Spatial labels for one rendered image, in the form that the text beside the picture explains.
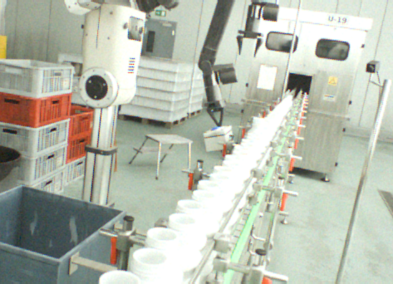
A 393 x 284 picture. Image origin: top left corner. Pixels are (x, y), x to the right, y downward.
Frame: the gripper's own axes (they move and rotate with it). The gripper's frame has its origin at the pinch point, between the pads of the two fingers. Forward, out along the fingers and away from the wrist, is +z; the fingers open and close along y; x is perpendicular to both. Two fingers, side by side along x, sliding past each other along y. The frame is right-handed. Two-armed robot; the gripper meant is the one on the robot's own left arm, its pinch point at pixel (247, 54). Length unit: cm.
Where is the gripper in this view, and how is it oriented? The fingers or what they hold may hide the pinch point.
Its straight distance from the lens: 186.0
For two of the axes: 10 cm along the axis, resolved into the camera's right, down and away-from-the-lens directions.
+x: -2.5, 1.7, -9.5
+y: -9.6, -1.9, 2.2
